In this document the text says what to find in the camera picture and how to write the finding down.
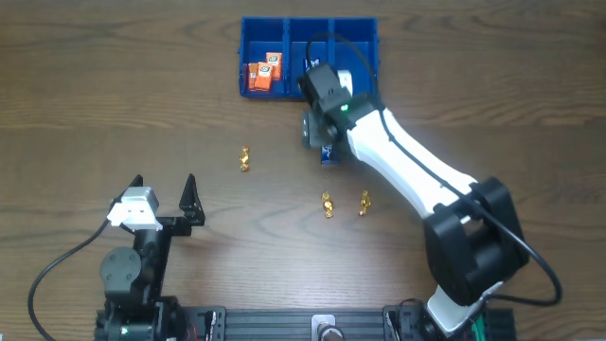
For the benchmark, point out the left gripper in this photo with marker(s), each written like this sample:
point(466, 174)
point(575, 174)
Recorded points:
point(172, 226)

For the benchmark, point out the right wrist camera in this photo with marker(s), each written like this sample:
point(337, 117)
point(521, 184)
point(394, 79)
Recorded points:
point(344, 81)

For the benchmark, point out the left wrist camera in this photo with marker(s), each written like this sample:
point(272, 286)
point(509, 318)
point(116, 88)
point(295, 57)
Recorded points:
point(134, 208)

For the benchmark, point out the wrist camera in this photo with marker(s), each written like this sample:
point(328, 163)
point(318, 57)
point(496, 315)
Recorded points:
point(134, 208)
point(344, 81)

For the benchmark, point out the blue tray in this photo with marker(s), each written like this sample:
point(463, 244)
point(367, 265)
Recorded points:
point(260, 33)

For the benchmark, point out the blue candy pack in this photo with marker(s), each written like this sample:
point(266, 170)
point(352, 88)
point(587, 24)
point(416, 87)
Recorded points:
point(330, 156)
point(311, 62)

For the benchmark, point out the mounting rail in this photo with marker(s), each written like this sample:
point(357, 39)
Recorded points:
point(274, 324)

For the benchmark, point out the gold wrapped candy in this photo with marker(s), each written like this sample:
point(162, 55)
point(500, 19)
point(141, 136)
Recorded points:
point(364, 202)
point(244, 158)
point(327, 203)

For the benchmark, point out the orange candy box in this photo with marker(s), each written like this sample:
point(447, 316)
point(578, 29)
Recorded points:
point(264, 79)
point(274, 67)
point(251, 78)

